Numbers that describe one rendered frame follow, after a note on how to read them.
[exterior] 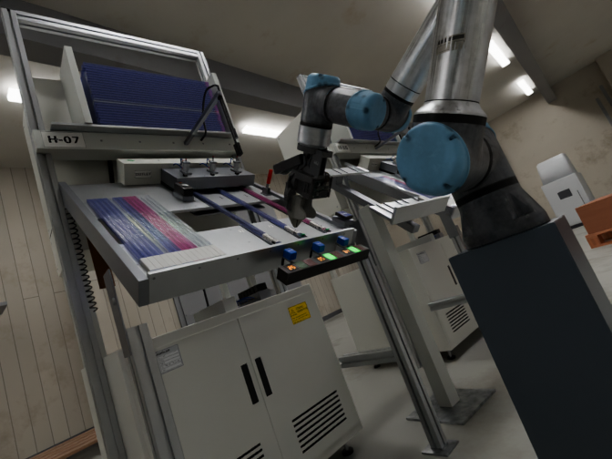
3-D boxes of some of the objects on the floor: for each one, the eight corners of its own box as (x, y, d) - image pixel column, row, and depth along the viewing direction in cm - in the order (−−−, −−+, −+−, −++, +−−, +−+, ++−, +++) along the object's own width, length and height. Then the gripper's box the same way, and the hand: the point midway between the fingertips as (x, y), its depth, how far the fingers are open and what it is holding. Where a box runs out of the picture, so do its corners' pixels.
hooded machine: (567, 228, 697) (535, 167, 721) (604, 216, 658) (569, 151, 682) (564, 232, 641) (529, 166, 665) (604, 219, 602) (566, 148, 626)
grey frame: (449, 444, 107) (251, -38, 141) (230, 727, 54) (-4, -157, 88) (331, 434, 147) (198, 58, 180) (138, 593, 93) (1, 17, 127)
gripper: (313, 149, 75) (299, 239, 83) (341, 150, 82) (324, 233, 89) (288, 142, 81) (276, 226, 88) (315, 143, 87) (302, 221, 95)
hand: (294, 221), depth 90 cm, fingers closed
